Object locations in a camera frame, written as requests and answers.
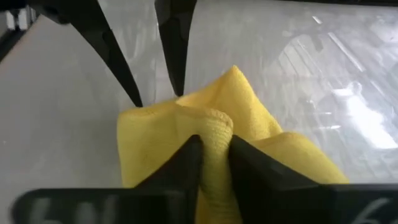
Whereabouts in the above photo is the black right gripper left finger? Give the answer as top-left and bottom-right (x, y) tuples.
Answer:
(11, 134), (205, 224)

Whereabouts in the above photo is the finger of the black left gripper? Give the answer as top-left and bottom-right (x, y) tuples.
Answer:
(37, 0), (144, 108)
(154, 0), (198, 97)

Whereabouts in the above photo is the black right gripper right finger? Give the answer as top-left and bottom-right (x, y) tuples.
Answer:
(228, 134), (398, 224)

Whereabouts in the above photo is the yellow microfiber towel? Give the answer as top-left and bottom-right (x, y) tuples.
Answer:
(117, 64), (349, 224)

